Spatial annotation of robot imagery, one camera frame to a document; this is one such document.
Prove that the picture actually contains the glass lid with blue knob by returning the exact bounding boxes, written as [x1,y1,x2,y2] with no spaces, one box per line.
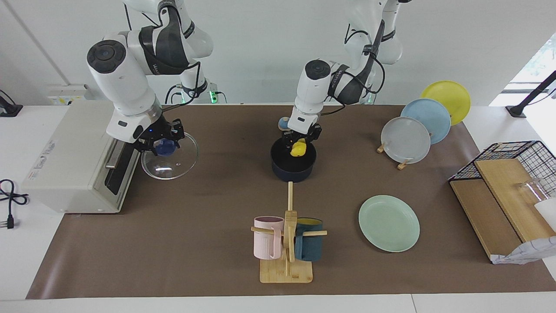
[141,132,199,180]

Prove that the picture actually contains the grey plate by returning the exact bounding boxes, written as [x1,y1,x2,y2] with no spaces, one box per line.
[381,116,431,165]

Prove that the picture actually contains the wooden plate rack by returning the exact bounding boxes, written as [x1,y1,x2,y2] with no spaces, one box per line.
[376,143,410,170]

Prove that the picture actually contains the green plate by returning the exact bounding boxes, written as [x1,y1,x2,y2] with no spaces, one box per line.
[358,194,421,253]

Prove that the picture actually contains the light blue plate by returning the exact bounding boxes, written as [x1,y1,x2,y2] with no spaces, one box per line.
[400,98,451,145]

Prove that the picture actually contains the yellow plate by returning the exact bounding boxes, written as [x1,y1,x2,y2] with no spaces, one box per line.
[420,80,471,127]

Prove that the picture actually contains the dark blue saucepan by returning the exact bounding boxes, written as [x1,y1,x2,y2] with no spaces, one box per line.
[270,136,317,183]

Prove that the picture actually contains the beige toaster oven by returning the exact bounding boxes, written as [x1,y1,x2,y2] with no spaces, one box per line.
[22,100,142,214]

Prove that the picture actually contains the white socket box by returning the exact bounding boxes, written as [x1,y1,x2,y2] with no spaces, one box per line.
[47,84,92,106]

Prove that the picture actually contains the pink mug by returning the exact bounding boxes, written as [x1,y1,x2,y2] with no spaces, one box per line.
[253,216,285,260]

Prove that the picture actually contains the dark teal mug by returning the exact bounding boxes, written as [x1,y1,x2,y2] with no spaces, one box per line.
[294,217,324,262]

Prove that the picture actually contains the brown table mat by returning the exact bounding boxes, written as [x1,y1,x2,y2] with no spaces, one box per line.
[25,103,556,300]

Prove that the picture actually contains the wooden mug tree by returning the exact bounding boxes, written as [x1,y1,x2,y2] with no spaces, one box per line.
[251,182,328,284]

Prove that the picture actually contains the black table clamp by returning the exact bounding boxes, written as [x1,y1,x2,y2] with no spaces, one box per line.
[0,89,23,118]

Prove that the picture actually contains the dark wooden board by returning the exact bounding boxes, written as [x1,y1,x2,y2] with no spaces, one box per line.
[450,178,523,261]

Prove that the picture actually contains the light wooden board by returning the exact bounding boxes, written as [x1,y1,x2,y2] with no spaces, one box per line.
[473,158,556,244]

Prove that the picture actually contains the clear glass cup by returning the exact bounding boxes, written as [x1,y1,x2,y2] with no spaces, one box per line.
[514,177,552,205]

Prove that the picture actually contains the bright window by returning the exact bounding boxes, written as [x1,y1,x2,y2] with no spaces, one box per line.
[489,33,556,107]

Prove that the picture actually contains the white patterned cloth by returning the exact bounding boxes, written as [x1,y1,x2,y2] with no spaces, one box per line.
[490,236,556,265]

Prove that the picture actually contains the white plastic container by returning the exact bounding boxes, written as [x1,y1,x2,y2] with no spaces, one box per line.
[533,198,556,232]

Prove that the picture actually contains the black base cable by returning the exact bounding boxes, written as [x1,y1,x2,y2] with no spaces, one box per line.
[164,84,185,105]

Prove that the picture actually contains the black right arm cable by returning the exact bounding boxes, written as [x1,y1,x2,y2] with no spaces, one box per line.
[162,61,202,108]

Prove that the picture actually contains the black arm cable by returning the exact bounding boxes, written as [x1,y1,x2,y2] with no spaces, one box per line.
[162,61,202,108]
[321,24,388,117]

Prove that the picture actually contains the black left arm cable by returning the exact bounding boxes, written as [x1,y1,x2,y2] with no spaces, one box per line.
[321,24,388,117]

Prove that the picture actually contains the black power cord with plug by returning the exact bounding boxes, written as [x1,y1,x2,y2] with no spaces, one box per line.
[0,179,30,230]

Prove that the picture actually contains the black wire basket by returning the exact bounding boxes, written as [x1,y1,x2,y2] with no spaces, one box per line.
[448,140,556,198]

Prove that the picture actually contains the black camera stand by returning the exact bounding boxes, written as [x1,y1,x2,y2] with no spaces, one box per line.
[505,70,556,119]

